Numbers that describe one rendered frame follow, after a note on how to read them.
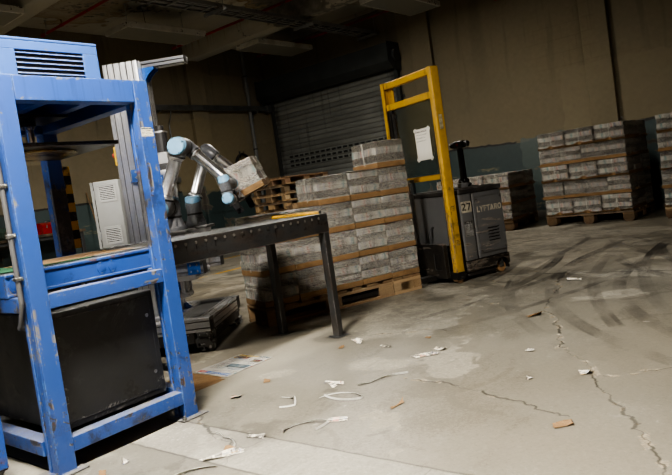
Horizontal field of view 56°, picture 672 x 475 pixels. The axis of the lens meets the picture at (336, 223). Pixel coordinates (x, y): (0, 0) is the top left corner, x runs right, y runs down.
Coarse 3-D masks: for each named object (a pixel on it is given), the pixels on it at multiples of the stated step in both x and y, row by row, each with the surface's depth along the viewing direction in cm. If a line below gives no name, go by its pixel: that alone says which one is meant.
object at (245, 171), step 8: (248, 160) 435; (232, 168) 436; (240, 168) 436; (248, 168) 436; (256, 168) 443; (232, 176) 438; (240, 176) 437; (248, 176) 437; (256, 176) 437; (240, 184) 438; (248, 184) 438
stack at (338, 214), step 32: (256, 256) 470; (288, 256) 479; (320, 256) 494; (384, 256) 524; (256, 288) 480; (288, 288) 480; (320, 288) 493; (352, 288) 508; (384, 288) 522; (256, 320) 489; (288, 320) 478
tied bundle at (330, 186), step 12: (300, 180) 517; (312, 180) 498; (324, 180) 497; (336, 180) 502; (300, 192) 521; (312, 192) 501; (324, 192) 497; (336, 192) 502; (348, 192) 508; (324, 204) 496
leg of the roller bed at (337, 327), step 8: (328, 232) 407; (320, 240) 407; (328, 240) 407; (328, 248) 406; (328, 256) 405; (328, 264) 405; (328, 272) 406; (328, 280) 407; (328, 288) 408; (336, 288) 409; (328, 296) 409; (336, 296) 408; (336, 304) 408; (336, 312) 407; (336, 320) 407; (336, 328) 408; (336, 336) 408
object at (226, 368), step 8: (232, 360) 384; (240, 360) 381; (248, 360) 378; (256, 360) 376; (264, 360) 374; (208, 368) 372; (216, 368) 370; (224, 368) 368; (232, 368) 365; (240, 368) 363; (224, 376) 352
